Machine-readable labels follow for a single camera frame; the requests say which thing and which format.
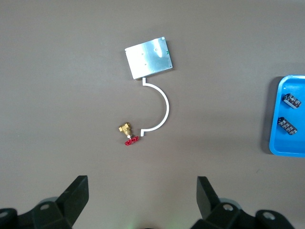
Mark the blue plastic tray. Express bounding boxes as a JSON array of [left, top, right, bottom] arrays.
[[269, 75, 305, 158]]

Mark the white curved plastic bracket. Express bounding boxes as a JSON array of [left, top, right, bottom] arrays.
[[140, 77, 170, 137]]

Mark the silver metal box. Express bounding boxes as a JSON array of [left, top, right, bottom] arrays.
[[124, 36, 174, 81]]

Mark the black capacitor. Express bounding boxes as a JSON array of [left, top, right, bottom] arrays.
[[283, 93, 302, 109], [277, 116, 298, 136]]

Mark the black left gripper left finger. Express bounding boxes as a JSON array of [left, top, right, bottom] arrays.
[[0, 176, 89, 229]]

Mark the brass valve red handle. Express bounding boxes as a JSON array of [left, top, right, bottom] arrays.
[[118, 122, 141, 146]]

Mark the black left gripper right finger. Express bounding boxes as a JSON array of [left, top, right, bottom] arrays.
[[190, 176, 301, 229]]

